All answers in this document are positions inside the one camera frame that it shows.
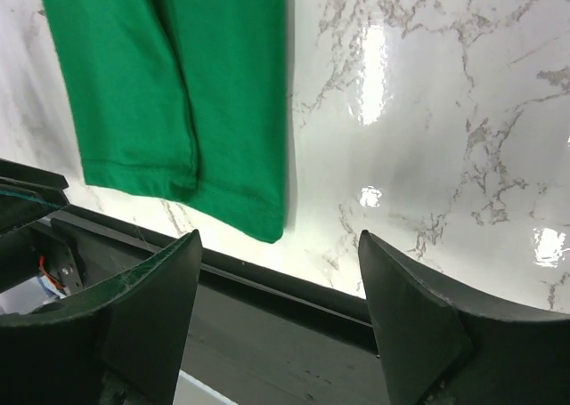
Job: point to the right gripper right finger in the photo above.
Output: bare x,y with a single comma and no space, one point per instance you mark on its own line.
441,341

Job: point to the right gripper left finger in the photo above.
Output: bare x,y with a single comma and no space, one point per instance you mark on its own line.
118,342

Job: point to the green t-shirt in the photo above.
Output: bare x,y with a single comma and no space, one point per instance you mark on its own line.
184,100

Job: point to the white slotted cable duct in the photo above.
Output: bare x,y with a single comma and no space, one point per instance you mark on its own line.
29,295

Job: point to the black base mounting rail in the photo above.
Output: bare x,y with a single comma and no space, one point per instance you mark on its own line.
255,336

